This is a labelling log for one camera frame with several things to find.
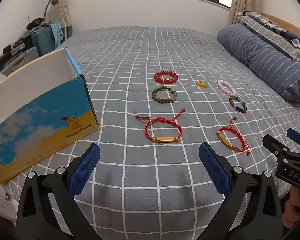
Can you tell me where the pink white bead bracelet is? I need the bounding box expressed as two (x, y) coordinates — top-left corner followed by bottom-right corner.
(217, 79), (237, 96)

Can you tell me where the blue striped pillow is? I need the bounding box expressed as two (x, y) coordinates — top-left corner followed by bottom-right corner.
(217, 23), (300, 103)

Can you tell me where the teal cloth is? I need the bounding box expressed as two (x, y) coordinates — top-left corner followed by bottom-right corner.
(50, 22), (65, 48)

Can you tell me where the grey suitcase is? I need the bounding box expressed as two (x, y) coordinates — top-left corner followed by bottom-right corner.
(1, 46), (40, 77)

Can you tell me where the teal suitcase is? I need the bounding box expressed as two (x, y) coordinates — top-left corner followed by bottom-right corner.
(31, 26), (65, 56)

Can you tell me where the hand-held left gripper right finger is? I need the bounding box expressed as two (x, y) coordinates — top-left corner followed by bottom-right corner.
(199, 142), (283, 240)

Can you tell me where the grey checked quilt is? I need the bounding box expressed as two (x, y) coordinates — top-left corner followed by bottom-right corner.
(236, 10), (300, 63)

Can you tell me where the brown wooden bead bracelet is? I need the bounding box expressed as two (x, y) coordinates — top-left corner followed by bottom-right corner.
(152, 86), (178, 104)

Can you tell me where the dark bag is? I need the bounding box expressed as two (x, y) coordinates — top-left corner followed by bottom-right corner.
(26, 17), (50, 30)

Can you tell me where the dark clutter pile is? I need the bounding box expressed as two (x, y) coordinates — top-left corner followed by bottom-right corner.
(0, 30), (33, 68)

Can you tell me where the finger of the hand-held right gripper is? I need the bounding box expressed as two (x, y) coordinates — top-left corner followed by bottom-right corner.
(262, 134), (294, 161)
(287, 128), (300, 153)

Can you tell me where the multicolour glass bead bracelet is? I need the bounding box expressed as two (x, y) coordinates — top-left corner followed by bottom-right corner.
(229, 95), (248, 114)

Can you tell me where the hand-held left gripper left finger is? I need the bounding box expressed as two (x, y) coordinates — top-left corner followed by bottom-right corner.
(16, 143), (101, 240)

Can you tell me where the large red cord bracelet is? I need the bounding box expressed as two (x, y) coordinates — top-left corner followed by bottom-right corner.
(134, 108), (186, 145)

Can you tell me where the white plastic bag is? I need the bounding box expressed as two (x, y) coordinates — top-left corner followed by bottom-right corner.
(0, 180), (18, 220)

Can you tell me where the blue and yellow cardboard box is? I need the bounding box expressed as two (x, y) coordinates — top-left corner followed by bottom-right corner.
(0, 47), (100, 184)

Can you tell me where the wooden headboard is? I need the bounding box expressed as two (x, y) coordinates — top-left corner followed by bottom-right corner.
(261, 12), (300, 46)

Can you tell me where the grey checked bed sheet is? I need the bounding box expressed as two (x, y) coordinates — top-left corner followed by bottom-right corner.
(2, 26), (300, 240)

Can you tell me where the person's right hand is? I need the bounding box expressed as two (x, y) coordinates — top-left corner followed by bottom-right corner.
(283, 187), (300, 229)

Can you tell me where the small red cord bracelet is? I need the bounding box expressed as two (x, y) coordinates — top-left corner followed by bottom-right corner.
(216, 117), (250, 155)

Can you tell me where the red bead bracelet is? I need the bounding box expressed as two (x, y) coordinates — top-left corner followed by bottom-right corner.
(154, 71), (178, 84)

